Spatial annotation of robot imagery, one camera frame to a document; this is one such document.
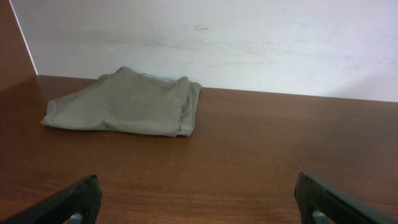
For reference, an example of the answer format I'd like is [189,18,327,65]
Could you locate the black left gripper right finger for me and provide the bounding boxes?
[294,172,397,224]

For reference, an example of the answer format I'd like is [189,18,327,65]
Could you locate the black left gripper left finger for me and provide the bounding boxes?
[1,174,102,224]

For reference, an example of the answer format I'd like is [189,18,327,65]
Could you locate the khaki shorts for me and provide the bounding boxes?
[41,67,201,137]

